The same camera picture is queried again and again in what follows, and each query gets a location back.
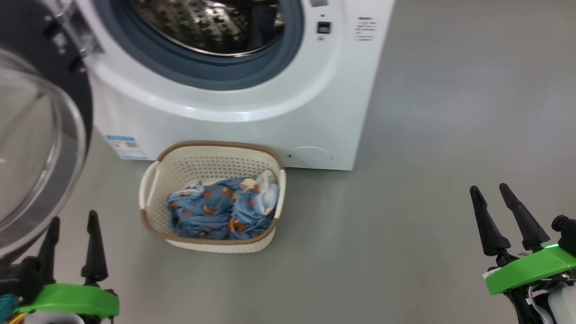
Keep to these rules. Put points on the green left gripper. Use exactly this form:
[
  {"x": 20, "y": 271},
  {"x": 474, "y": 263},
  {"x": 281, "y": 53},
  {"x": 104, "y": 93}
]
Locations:
[{"x": 72, "y": 299}]

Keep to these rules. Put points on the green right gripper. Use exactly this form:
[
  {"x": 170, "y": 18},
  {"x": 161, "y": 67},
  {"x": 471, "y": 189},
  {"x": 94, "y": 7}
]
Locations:
[{"x": 535, "y": 267}]

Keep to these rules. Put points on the dark round washer door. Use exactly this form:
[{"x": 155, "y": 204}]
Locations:
[{"x": 27, "y": 157}]

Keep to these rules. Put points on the blue bear print garment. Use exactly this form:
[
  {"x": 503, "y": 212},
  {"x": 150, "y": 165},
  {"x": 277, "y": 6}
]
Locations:
[{"x": 202, "y": 211}]

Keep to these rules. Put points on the blue garment with white lining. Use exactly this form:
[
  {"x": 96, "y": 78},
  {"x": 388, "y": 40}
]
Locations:
[{"x": 267, "y": 195}]

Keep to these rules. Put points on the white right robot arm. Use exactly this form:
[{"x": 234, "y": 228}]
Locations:
[{"x": 562, "y": 306}]

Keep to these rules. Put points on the white front-load washing machine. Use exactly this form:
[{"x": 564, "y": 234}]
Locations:
[{"x": 225, "y": 130}]

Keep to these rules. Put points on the stainless steel washing machine drum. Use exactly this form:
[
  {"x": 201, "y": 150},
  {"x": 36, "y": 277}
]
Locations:
[{"x": 202, "y": 27}]

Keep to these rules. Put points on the blue energy label sticker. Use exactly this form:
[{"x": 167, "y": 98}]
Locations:
[{"x": 126, "y": 147}]

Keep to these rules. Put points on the cream perforated laundry basket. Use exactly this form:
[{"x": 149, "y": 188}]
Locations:
[{"x": 202, "y": 162}]

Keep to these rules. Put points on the round drain filter cover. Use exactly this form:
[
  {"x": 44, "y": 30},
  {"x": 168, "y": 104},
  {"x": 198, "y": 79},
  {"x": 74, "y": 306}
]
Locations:
[{"x": 311, "y": 157}]

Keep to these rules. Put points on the grey label plate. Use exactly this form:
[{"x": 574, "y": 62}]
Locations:
[{"x": 318, "y": 2}]

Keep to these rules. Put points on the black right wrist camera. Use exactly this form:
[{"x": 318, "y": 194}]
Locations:
[{"x": 567, "y": 234}]

